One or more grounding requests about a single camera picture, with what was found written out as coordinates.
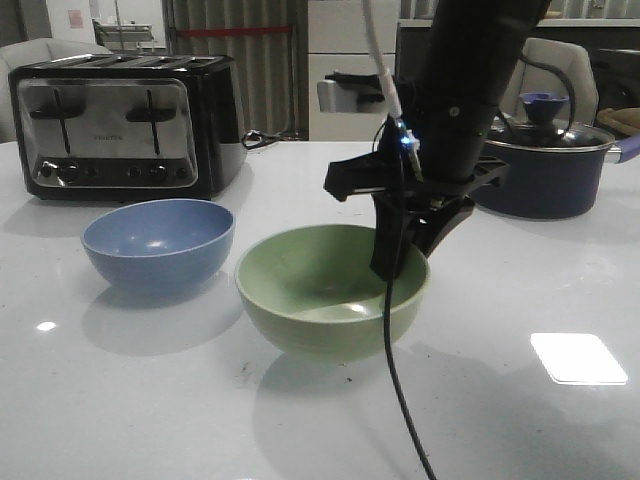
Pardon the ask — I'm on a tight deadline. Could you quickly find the tan cushion sofa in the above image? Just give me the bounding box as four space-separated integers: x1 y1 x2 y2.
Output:
596 107 640 136

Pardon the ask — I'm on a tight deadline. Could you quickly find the dark blue saucepan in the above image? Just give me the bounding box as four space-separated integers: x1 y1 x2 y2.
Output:
471 125 639 220

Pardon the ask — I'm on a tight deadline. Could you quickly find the dark counter with white top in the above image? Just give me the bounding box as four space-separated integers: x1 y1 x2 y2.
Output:
395 16 639 125

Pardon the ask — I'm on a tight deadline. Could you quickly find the white cable with connector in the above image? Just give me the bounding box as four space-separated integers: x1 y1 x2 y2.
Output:
362 0 419 151

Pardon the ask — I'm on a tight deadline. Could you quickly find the green bowl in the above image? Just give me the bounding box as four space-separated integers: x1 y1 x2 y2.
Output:
234 224 432 364

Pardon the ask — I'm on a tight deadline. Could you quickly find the beige upholstered chair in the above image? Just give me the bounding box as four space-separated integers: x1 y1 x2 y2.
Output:
497 37 600 129

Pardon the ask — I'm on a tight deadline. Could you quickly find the red barrier belt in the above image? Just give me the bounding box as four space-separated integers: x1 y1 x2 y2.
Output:
176 25 292 38

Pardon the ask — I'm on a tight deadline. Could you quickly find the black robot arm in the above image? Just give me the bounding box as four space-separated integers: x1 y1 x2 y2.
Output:
324 1 549 277

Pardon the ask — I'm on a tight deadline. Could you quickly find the black cable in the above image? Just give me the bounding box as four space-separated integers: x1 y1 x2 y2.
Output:
372 119 439 480

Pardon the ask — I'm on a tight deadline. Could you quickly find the black silver toaster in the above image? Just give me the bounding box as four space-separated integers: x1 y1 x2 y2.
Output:
8 54 247 201

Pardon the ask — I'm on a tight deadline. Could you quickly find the blue bowl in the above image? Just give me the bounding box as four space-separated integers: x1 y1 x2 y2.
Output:
81 198 235 308

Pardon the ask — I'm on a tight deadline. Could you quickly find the black toaster power cord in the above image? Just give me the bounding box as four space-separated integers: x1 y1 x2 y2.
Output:
241 128 301 150

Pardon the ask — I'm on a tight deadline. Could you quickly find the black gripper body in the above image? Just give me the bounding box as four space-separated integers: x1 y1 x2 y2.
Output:
324 151 509 256

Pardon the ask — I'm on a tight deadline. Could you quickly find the glass lid blue knob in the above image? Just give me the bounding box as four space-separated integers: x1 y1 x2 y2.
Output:
487 92 615 152

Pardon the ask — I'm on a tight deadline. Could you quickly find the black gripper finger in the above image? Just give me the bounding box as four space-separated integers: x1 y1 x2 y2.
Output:
370 193 410 279

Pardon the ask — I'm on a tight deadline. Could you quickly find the white drawer cabinet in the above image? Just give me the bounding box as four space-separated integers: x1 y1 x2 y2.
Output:
307 1 384 141

